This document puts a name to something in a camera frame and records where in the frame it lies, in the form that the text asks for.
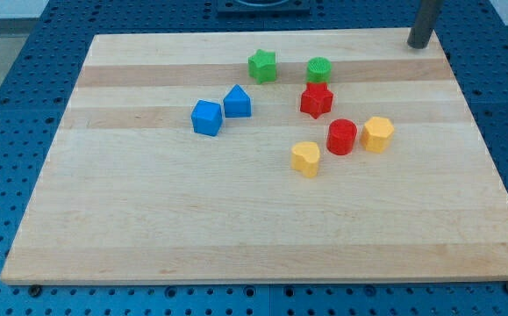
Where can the yellow heart block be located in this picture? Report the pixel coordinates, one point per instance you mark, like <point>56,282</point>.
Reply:
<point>305,157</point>

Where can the green circle block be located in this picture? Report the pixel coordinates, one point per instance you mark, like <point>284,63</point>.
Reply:
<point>318,70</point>

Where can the red cylinder block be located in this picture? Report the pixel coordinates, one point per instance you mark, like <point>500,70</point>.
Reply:
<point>341,136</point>

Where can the wooden board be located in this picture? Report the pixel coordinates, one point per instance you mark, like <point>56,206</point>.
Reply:
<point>130,194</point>

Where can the yellow hexagon block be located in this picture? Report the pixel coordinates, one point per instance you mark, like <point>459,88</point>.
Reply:
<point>376,134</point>

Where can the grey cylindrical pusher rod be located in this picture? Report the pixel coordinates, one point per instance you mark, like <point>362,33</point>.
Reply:
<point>425,21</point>

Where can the blue cube block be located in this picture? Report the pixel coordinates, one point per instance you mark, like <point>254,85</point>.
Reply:
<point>206,118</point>

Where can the red star block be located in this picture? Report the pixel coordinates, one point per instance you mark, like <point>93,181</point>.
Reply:
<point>316,100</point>

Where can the green star block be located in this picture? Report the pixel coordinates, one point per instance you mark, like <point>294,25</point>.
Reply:
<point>262,66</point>

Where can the blue triangle block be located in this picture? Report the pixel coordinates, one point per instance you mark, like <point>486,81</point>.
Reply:
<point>237,103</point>

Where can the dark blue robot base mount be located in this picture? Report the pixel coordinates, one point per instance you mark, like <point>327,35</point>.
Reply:
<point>264,7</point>

